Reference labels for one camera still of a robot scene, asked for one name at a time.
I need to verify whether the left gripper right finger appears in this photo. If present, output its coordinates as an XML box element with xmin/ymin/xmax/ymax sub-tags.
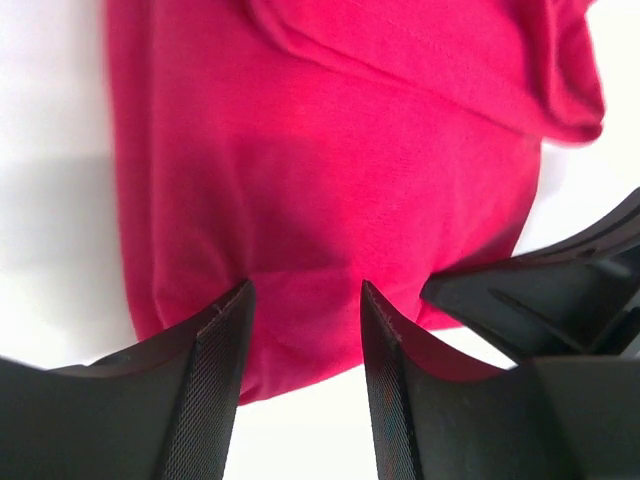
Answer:
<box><xmin>360</xmin><ymin>282</ymin><xmax>639</xmax><ymax>479</ymax></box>

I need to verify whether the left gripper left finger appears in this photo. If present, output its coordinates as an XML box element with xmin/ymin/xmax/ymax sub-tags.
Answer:
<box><xmin>1</xmin><ymin>281</ymin><xmax>255</xmax><ymax>479</ymax></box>

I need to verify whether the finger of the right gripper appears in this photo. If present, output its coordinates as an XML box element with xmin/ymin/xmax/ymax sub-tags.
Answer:
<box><xmin>421</xmin><ymin>191</ymin><xmax>639</xmax><ymax>362</ymax></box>

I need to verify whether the magenta t-shirt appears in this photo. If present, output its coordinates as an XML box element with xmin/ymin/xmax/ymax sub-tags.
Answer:
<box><xmin>104</xmin><ymin>1</ymin><xmax>605</xmax><ymax>404</ymax></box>

